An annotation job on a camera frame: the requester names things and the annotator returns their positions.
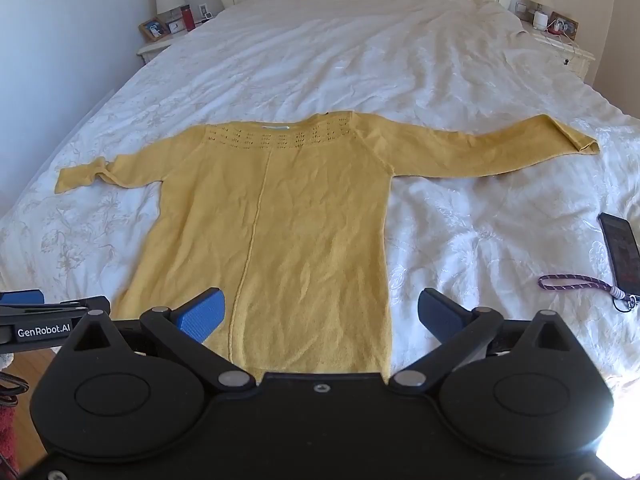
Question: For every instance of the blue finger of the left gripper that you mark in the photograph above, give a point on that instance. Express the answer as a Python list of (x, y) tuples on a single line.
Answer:
[(31, 296)]

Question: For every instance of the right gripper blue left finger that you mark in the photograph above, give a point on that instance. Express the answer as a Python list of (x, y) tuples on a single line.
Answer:
[(180, 334)]

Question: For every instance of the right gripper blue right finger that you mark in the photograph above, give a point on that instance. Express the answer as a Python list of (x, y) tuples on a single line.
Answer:
[(461, 334)]

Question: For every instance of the yellow knit sweater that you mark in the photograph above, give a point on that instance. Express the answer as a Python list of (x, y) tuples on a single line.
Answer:
[(288, 222)]

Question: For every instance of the white embroidered bedspread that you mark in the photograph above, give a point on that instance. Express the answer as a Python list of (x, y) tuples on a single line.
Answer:
[(450, 65)]

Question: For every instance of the black smartphone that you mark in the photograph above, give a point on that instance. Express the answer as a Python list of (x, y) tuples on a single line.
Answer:
[(623, 251)]

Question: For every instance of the left white nightstand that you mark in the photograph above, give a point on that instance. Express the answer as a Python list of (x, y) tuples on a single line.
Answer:
[(150, 50)]

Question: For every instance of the red bottle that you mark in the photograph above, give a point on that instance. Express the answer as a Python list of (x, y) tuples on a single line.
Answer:
[(187, 17)]

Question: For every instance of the small alarm clock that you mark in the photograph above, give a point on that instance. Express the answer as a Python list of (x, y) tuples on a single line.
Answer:
[(176, 26)]

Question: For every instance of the white cylinder speaker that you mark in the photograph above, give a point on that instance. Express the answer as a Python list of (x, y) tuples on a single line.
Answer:
[(540, 20)]

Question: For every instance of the left wooden photo frame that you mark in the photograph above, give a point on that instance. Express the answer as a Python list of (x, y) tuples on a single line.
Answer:
[(154, 30)]

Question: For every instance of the wooden photo frame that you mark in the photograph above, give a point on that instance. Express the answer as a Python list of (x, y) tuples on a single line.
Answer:
[(561, 25), (154, 30)]

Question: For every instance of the right wooden photo frame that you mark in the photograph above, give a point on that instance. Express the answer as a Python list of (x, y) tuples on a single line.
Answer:
[(561, 25)]

